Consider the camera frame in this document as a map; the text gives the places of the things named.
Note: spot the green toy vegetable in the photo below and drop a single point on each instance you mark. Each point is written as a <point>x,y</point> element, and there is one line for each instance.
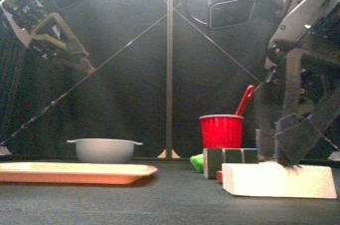
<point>198,163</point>

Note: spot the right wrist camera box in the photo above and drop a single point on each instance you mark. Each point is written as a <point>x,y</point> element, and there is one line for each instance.
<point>231,10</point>

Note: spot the small red toy piece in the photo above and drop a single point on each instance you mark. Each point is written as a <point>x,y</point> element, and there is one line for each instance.
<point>219,176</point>

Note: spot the vertical metal frame pole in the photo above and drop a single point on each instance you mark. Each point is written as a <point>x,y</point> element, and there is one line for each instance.
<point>170,63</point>

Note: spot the white toy block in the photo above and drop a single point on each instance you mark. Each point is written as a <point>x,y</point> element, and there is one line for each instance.
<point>279,180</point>

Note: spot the red plastic cup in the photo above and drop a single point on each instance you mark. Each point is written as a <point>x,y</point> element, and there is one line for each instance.
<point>222,132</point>

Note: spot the orange plastic tray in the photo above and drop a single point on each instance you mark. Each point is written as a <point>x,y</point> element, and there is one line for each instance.
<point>75,172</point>

